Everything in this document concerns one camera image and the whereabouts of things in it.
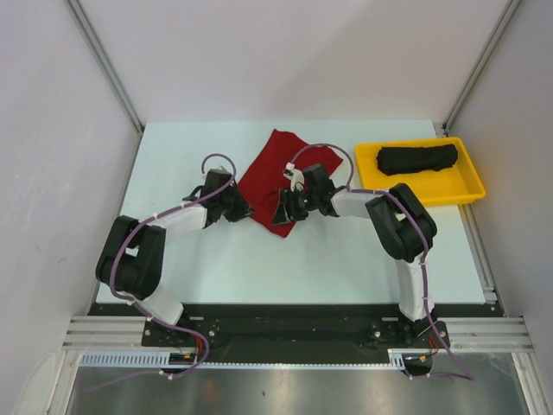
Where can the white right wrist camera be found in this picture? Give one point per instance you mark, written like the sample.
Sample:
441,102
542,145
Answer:
295,177

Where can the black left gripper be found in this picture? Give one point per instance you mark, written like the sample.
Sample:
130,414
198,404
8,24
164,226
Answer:
243,209

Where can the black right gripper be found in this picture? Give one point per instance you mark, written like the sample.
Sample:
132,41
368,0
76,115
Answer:
288,205

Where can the aluminium frame rail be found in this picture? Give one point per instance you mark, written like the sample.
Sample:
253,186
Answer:
472,334

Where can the yellow plastic tray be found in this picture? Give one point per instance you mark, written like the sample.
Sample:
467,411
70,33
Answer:
457,185

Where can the red t shirt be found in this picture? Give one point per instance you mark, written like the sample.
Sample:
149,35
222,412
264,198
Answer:
262,182

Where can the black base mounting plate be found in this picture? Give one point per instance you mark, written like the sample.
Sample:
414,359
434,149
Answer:
375,326

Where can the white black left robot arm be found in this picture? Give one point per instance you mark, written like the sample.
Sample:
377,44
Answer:
131,261

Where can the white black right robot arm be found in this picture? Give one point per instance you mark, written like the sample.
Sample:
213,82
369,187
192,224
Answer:
403,226

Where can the rolled black t shirt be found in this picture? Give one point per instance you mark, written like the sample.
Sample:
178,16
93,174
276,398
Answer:
410,160

